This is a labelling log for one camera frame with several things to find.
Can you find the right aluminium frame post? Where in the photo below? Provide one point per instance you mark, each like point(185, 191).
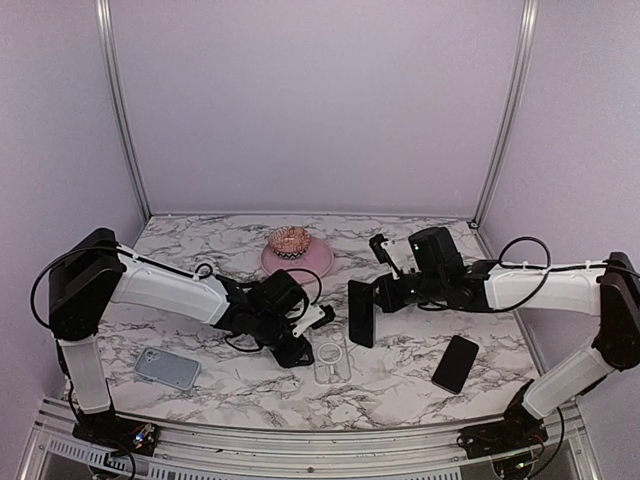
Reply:
point(515, 92)

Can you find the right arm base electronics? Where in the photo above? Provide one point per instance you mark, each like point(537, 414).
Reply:
point(516, 430)

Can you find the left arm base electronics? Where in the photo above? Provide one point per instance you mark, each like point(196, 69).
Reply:
point(109, 429)

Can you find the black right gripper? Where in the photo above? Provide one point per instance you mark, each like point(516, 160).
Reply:
point(388, 300)

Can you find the aluminium frame post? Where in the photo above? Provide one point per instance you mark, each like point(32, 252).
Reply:
point(110, 59)
point(515, 92)

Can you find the clear phone case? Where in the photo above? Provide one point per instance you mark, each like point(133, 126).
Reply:
point(332, 364)

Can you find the left aluminium frame post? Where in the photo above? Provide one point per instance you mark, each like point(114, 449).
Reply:
point(110, 59)

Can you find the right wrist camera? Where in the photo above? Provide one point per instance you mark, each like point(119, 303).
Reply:
point(391, 253)

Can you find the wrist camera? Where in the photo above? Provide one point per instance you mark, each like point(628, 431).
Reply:
point(391, 253)
point(315, 317)

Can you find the aluminium table front rail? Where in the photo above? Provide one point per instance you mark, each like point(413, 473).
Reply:
point(199, 451)

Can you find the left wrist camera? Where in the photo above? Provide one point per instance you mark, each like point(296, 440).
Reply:
point(315, 317)

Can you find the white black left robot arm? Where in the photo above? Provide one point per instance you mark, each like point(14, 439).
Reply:
point(98, 272)

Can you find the light blue phone case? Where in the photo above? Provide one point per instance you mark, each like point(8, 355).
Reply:
point(167, 368)

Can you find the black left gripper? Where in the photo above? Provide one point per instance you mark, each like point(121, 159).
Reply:
point(289, 357)

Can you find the black smartphone on table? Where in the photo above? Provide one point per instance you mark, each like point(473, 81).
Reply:
point(455, 364)

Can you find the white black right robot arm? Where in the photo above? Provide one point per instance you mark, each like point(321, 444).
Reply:
point(605, 291)

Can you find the pink plate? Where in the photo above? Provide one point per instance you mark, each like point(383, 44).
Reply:
point(318, 258)

